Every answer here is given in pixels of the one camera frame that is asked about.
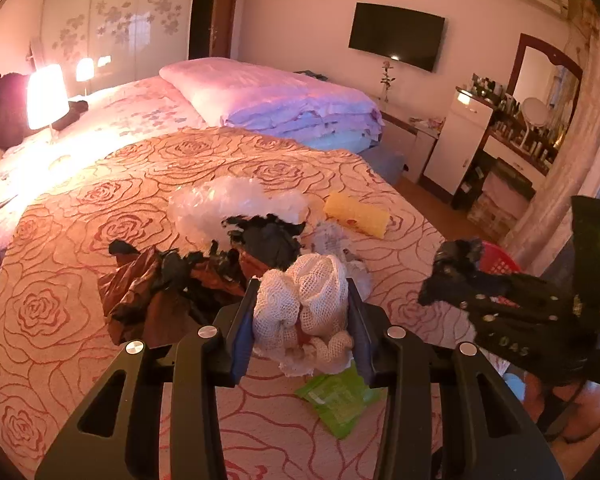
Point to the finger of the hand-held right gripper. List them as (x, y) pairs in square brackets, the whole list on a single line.
[(530, 295), (530, 347)]

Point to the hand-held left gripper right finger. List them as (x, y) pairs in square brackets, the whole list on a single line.
[(362, 345)]

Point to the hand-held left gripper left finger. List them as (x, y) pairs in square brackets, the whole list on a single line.
[(242, 345)]

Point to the red plastic basket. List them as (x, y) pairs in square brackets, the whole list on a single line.
[(500, 262)]

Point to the green wipes packet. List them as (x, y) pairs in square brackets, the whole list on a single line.
[(340, 405)]

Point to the white mesh net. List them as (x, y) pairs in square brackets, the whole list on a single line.
[(305, 300)]

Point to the black plastic bag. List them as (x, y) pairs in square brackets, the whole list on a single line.
[(270, 242)]

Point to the brown wrapper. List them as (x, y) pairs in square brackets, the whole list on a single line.
[(140, 295)]

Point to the clear plastic bag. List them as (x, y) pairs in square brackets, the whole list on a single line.
[(215, 205)]

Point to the stack of storage boxes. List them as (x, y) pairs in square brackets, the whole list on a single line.
[(500, 205)]

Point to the patterned curtain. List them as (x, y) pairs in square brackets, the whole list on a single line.
[(580, 135)]

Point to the white dressing table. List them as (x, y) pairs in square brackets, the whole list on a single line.
[(510, 157)]

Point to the round vanity mirror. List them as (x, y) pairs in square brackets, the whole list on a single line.
[(534, 111)]

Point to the tall white cabinet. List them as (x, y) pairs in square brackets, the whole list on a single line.
[(455, 150)]

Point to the row of cosmetic bottles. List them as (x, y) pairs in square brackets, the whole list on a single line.
[(510, 105)]

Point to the dressing table mirror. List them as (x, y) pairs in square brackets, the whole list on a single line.
[(540, 75)]

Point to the bed with rose bedspread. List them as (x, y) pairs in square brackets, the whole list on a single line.
[(80, 240)]

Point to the low white cabinet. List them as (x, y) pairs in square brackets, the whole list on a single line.
[(405, 140)]

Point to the folded pink quilt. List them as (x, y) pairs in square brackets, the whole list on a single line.
[(260, 95)]

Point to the rose in vase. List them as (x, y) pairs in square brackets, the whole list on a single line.
[(387, 80)]

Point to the bed with floral sheet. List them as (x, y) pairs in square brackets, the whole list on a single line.
[(130, 105)]

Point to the white table lamp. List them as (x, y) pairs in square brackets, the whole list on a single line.
[(45, 95)]

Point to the small table lamp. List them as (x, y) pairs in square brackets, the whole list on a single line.
[(85, 67)]

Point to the brown wooden door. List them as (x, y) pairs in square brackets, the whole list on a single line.
[(227, 10)]

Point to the dark plush toy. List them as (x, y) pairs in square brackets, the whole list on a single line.
[(5, 105)]

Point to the floral sliding door wardrobe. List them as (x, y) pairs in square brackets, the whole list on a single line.
[(130, 10)]

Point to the wall mounted television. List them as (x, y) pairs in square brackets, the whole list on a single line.
[(395, 35)]

